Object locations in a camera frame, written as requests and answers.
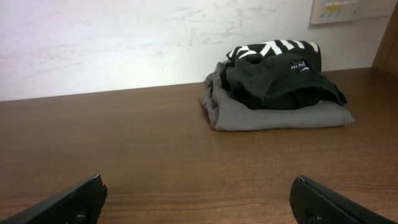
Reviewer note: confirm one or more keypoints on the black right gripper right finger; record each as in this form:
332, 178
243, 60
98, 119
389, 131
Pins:
313, 203

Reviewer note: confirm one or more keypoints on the grey folded garment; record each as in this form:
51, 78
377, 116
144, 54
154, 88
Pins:
227, 114

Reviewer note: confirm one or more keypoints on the dark green t-shirt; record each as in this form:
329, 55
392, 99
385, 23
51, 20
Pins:
278, 75

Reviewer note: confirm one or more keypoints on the white wall panel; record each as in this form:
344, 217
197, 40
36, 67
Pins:
332, 11

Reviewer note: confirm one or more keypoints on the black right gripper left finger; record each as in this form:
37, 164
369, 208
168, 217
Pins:
81, 203

